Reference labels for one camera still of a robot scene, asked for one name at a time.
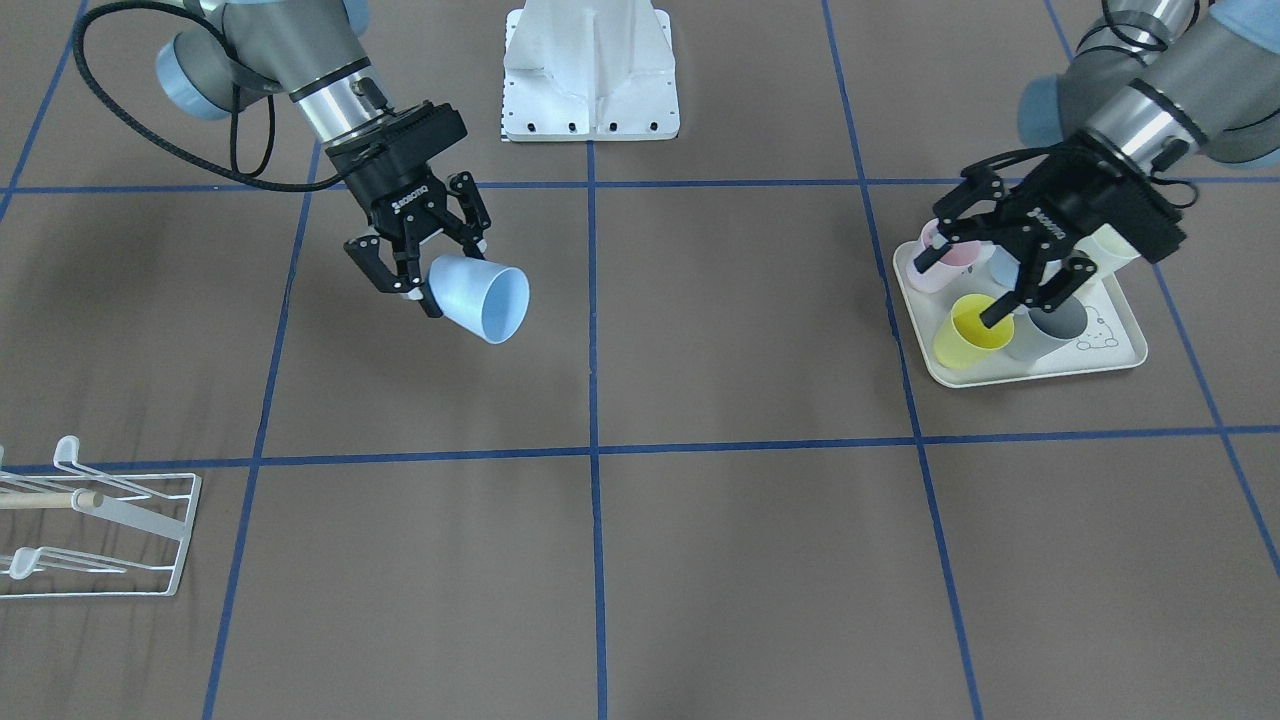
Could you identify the yellow plastic cup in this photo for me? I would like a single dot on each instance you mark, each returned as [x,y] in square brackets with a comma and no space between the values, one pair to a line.
[963,340]

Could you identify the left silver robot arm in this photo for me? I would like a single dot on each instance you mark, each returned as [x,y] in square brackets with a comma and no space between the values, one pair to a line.
[1151,83]

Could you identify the cream plastic tray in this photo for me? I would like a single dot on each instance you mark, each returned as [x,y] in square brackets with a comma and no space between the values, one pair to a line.
[1111,341]

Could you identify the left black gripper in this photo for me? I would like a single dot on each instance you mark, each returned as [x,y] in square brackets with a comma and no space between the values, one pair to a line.
[1066,213]

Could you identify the grey plastic cup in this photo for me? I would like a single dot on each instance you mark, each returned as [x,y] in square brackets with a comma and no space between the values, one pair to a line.
[1038,332]

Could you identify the white wire cup rack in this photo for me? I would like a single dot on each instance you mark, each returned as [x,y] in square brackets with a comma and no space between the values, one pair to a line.
[82,532]

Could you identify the light blue plastic cup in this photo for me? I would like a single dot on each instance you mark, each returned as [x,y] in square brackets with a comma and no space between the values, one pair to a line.
[487,299]

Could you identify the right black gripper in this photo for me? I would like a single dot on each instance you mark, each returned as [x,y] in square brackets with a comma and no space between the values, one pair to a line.
[393,193]

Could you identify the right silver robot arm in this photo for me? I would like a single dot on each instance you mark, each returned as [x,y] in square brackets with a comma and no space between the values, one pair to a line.
[310,51]

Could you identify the pale cream plastic cup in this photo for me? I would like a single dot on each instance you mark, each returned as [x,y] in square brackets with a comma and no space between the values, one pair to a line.
[1107,250]

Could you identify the pink plastic cup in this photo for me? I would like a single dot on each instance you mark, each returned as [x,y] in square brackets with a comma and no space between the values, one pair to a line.
[957,259]

